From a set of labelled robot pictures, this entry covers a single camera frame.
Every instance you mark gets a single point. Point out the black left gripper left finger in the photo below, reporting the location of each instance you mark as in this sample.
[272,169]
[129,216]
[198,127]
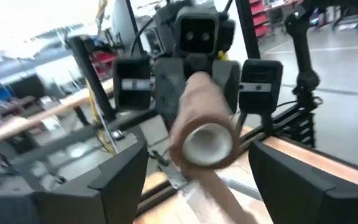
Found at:
[73,208]

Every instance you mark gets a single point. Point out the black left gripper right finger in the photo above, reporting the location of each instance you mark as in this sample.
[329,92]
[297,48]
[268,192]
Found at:
[306,205]

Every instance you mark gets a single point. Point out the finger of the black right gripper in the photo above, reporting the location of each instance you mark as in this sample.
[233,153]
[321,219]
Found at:
[168,84]
[230,81]

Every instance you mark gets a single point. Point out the beige elastic bandage roll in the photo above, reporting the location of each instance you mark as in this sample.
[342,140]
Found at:
[204,102]

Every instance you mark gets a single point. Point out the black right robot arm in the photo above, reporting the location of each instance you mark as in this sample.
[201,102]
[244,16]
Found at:
[301,46]

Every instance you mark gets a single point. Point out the red storage bin rack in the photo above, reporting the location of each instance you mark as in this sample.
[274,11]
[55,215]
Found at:
[259,20]

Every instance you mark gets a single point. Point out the wooden workbench with casters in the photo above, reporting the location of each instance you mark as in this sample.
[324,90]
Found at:
[26,119]

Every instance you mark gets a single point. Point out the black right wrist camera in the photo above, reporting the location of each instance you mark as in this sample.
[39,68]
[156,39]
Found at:
[197,35]

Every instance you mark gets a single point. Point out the silver metal bracket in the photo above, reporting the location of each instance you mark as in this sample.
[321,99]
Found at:
[174,175]

